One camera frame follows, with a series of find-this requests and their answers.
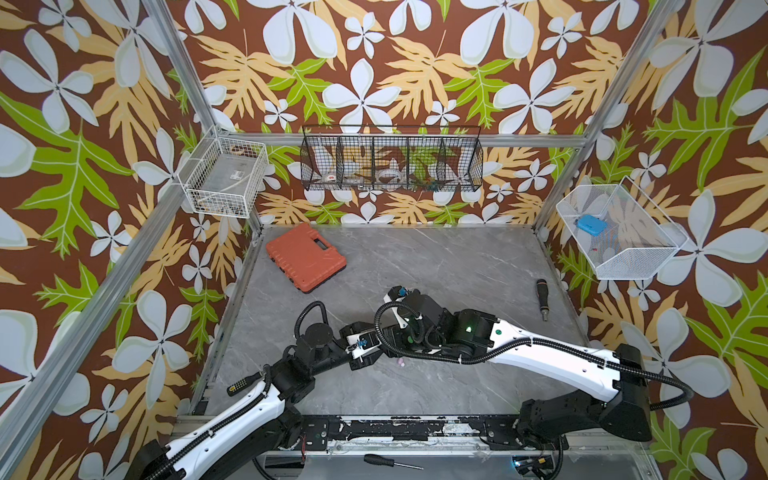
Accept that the red plastic tool case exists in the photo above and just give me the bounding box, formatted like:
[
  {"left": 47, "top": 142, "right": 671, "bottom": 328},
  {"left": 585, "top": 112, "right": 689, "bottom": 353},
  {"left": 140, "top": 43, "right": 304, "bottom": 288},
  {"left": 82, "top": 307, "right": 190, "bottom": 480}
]
[{"left": 266, "top": 223, "right": 347, "bottom": 293}]

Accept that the black wire basket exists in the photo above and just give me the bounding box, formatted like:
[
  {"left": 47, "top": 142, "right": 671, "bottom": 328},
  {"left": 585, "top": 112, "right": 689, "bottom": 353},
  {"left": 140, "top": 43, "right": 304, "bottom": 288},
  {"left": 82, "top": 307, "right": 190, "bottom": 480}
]
[{"left": 300, "top": 124, "right": 484, "bottom": 192}]

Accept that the white mesh basket right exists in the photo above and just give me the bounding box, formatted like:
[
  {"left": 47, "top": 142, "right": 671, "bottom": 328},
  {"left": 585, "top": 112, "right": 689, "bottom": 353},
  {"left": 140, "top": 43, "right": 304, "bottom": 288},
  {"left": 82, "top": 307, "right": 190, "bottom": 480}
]
[{"left": 556, "top": 176, "right": 689, "bottom": 281}]

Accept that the aluminium frame post right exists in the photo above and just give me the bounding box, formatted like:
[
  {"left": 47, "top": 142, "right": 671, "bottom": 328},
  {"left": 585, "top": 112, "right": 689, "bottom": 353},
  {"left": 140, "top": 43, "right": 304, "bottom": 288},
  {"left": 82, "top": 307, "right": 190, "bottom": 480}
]
[{"left": 533, "top": 0, "right": 678, "bottom": 233}]

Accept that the blue small box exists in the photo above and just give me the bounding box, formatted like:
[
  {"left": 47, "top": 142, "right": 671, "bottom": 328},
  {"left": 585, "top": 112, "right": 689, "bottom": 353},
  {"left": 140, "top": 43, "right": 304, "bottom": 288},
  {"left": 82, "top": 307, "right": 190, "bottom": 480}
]
[{"left": 576, "top": 215, "right": 608, "bottom": 237}]

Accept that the aluminium frame post left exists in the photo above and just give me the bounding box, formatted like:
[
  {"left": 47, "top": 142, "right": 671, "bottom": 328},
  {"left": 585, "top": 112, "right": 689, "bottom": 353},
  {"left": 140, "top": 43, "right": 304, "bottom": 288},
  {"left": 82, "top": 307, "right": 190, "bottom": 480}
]
[{"left": 142, "top": 1, "right": 263, "bottom": 236}]

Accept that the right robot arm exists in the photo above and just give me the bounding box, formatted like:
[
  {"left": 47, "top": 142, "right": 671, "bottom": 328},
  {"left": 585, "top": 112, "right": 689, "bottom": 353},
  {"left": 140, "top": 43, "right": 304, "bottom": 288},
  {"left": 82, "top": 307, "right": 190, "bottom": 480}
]
[{"left": 373, "top": 289, "right": 694, "bottom": 445}]

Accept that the white wire basket left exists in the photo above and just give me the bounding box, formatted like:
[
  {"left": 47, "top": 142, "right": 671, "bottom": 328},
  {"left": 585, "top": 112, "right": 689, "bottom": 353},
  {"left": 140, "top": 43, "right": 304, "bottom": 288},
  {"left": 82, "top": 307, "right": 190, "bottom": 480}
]
[{"left": 179, "top": 134, "right": 269, "bottom": 219}]

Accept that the aluminium frame post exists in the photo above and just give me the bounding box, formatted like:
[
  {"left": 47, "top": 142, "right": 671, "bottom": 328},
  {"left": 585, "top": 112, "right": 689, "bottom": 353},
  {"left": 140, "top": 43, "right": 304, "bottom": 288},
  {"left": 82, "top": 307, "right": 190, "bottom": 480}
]
[
  {"left": 142, "top": 1, "right": 263, "bottom": 236},
  {"left": 533, "top": 0, "right": 678, "bottom": 233}
]

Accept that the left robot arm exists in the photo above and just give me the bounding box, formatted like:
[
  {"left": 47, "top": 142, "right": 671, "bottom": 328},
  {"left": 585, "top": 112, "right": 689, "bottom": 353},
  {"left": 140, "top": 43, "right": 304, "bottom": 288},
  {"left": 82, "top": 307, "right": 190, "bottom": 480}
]
[{"left": 126, "top": 301, "right": 389, "bottom": 479}]

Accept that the black screwdriver on front rail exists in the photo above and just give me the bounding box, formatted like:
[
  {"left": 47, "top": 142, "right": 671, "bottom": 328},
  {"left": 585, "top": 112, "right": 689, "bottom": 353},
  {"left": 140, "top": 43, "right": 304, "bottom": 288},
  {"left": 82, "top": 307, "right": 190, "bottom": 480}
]
[{"left": 363, "top": 454, "right": 424, "bottom": 471}]

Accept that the black handled screwdriver on table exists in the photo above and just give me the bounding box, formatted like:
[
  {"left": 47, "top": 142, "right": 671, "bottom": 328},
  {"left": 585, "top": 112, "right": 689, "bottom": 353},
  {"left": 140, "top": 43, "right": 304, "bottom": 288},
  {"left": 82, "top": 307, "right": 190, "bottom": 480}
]
[{"left": 535, "top": 278, "right": 550, "bottom": 322}]

